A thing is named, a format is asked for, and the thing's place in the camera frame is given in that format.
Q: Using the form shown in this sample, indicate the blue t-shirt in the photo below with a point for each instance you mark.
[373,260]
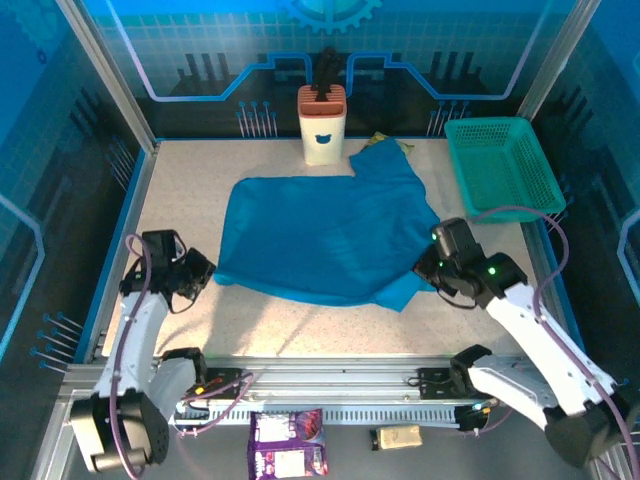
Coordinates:
[325,235]

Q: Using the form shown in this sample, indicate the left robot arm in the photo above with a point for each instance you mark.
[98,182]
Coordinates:
[135,340]

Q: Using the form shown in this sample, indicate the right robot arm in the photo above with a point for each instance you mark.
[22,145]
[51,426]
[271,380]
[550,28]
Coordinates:
[520,325]

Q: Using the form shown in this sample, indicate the green plastic basket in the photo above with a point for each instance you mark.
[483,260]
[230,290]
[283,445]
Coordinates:
[500,165]

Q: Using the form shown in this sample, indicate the black connector box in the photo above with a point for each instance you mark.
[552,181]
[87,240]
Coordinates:
[467,420]

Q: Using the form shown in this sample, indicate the green yellow snack bag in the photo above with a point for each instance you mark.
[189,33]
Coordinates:
[376,140]

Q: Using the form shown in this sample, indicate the beige wrapped packet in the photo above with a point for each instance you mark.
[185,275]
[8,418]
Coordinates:
[400,437]

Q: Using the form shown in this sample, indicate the beige knife block orange top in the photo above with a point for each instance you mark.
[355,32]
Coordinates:
[322,135]

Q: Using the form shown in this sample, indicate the purple snack bag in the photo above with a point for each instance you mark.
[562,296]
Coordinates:
[287,445]

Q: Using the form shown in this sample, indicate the black knife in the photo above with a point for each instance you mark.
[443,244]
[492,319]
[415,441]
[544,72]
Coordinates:
[327,70]

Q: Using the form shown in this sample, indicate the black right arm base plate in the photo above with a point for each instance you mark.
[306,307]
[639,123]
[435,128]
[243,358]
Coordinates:
[435,385]

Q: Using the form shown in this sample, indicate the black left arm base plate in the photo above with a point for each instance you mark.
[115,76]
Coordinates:
[227,380]

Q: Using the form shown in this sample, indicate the aluminium front rail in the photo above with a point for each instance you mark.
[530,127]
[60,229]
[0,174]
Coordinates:
[325,380]

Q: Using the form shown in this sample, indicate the aluminium frame post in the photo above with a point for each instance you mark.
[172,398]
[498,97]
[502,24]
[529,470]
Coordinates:
[109,75]
[558,60]

